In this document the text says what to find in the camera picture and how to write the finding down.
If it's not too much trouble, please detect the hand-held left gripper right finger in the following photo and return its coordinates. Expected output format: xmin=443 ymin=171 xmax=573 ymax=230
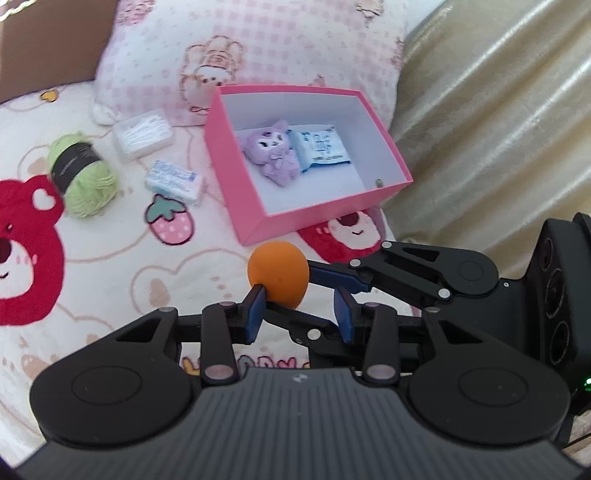
xmin=333 ymin=286 xmax=481 ymax=387

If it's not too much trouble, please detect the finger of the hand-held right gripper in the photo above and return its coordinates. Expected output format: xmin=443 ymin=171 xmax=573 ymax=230
xmin=264 ymin=302 xmax=365 ymax=370
xmin=306 ymin=240 xmax=462 ymax=306

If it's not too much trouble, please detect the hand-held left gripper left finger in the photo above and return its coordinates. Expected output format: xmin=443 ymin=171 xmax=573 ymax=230
xmin=115 ymin=285 xmax=269 ymax=387

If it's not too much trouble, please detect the orange ball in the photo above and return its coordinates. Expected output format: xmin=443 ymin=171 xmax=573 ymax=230
xmin=247 ymin=241 xmax=310 ymax=310

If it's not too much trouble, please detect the blue wet wipes pack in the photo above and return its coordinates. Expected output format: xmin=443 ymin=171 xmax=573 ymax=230
xmin=290 ymin=124 xmax=352 ymax=172

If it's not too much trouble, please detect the purple plush toy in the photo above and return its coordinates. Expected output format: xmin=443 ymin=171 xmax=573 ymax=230
xmin=238 ymin=119 xmax=303 ymax=188

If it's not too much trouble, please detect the pink cardboard box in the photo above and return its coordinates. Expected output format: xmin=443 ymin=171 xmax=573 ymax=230
xmin=204 ymin=84 xmax=414 ymax=247

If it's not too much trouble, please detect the small white tissue pack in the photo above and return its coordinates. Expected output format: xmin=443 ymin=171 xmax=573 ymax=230
xmin=144 ymin=159 xmax=206 ymax=207

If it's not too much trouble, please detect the green yarn ball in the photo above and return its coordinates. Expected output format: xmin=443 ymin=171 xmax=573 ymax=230
xmin=47 ymin=131 xmax=120 ymax=217

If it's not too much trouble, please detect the clear cotton swab box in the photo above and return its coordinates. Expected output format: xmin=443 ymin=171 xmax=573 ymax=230
xmin=112 ymin=108 xmax=175 ymax=161

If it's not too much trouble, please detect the bear printed blanket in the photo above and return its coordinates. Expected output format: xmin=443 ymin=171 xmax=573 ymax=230
xmin=0 ymin=83 xmax=416 ymax=467

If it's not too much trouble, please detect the beige curtain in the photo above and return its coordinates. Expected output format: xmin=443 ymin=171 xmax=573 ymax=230
xmin=383 ymin=0 xmax=591 ymax=282

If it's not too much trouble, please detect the pink checked pillow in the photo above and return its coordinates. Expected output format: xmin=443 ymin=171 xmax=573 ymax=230
xmin=92 ymin=0 xmax=409 ymax=127

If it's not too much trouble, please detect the brown pillow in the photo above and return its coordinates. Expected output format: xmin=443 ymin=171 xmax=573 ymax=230
xmin=0 ymin=0 xmax=118 ymax=104

